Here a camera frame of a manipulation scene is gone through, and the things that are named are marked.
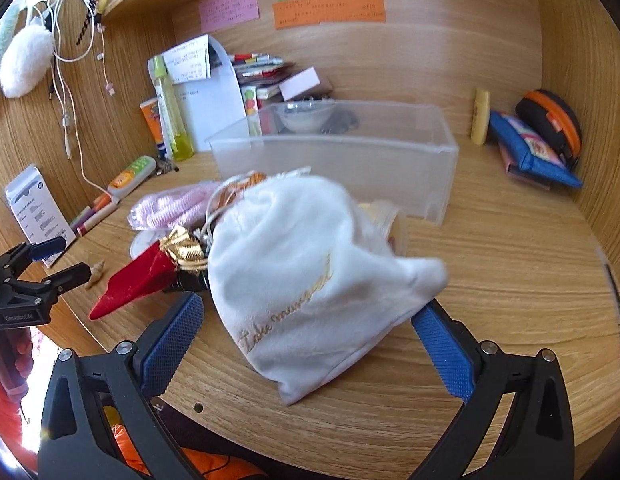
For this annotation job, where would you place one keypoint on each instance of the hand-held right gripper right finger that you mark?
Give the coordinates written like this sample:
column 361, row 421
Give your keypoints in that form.
column 442, row 352

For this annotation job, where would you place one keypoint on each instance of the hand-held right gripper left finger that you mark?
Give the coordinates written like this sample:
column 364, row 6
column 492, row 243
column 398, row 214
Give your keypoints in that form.
column 172, row 345

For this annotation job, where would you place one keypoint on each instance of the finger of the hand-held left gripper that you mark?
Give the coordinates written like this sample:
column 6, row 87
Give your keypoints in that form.
column 47, row 249
column 65, row 277

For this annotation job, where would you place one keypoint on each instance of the white round lid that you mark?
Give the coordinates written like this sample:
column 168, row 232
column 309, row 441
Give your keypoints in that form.
column 145, row 245

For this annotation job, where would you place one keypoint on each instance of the clear plastic storage box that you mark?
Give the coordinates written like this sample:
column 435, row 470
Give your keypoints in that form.
column 350, row 165

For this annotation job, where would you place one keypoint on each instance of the person's left hand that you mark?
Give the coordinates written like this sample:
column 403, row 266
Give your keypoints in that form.
column 24, row 355

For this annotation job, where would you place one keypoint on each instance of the small seashell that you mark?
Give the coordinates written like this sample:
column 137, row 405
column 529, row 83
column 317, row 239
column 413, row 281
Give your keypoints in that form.
column 96, row 275

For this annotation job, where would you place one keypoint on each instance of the white printed carton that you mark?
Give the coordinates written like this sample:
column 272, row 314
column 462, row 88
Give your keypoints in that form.
column 37, row 210

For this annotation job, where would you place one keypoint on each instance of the marker pen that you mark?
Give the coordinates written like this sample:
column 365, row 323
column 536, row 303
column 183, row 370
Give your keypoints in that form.
column 90, row 210
column 100, row 219

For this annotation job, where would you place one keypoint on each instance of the red velvet cone gold bow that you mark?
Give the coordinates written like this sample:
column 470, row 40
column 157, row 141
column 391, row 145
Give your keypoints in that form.
column 135, row 280

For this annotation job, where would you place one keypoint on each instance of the green white orange tube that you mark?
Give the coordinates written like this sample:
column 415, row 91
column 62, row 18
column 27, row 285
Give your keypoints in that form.
column 132, row 175

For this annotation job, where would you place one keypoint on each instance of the person's orange clothing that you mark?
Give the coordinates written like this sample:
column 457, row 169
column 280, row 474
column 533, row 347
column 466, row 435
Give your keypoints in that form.
column 210, row 462

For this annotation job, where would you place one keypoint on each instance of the orange sunscreen tube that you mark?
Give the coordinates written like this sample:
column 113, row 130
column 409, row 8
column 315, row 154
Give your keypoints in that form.
column 152, row 125

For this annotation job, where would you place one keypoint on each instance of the tall yellow-green spray bottle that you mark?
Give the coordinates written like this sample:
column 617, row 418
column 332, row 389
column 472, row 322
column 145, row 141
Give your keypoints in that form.
column 177, row 130

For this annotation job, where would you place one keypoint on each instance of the white fluffy pad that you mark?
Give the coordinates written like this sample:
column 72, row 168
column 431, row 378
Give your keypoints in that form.
column 25, row 60

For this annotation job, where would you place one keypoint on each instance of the brown notebook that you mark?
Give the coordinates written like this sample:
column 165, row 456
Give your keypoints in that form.
column 520, row 172

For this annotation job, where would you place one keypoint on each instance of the pale green fluffy cloth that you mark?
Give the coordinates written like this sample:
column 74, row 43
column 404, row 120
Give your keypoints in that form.
column 2, row 45

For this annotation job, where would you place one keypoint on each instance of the blue zip pouch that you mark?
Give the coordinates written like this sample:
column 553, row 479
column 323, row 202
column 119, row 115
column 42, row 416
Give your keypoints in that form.
column 530, row 150

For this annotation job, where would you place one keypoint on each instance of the white folded paper sheet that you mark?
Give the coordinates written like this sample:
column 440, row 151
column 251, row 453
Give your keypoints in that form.
column 215, row 105

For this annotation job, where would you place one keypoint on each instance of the printed paper receipt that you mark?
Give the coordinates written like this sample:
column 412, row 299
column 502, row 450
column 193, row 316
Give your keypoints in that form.
column 187, row 62

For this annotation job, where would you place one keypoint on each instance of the black white braided band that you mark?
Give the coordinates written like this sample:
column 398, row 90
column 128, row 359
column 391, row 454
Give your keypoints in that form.
column 87, row 15

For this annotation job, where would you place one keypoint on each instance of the yellow tube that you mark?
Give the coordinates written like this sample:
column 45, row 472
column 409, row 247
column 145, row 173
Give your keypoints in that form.
column 480, row 117

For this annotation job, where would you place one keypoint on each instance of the fruit print box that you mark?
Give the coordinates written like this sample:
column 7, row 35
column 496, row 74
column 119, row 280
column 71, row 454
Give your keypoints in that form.
column 250, row 105

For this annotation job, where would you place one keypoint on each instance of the black orange round case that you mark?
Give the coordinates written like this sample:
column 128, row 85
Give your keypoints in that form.
column 550, row 115

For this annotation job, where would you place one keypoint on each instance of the small clear bowl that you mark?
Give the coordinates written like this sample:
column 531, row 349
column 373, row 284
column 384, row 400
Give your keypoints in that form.
column 302, row 117

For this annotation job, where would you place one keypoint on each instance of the stack of books and cards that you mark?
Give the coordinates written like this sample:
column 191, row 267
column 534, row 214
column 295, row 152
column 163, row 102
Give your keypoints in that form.
column 260, row 72

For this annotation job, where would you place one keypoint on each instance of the pale small rectangular box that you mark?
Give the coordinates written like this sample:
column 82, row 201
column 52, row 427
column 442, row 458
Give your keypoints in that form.
column 300, row 84

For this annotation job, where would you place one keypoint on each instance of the pink paper note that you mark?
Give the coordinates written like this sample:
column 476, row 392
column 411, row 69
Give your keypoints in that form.
column 230, row 7

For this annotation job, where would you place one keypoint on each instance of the orange paper note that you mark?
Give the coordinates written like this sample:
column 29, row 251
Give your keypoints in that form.
column 330, row 10

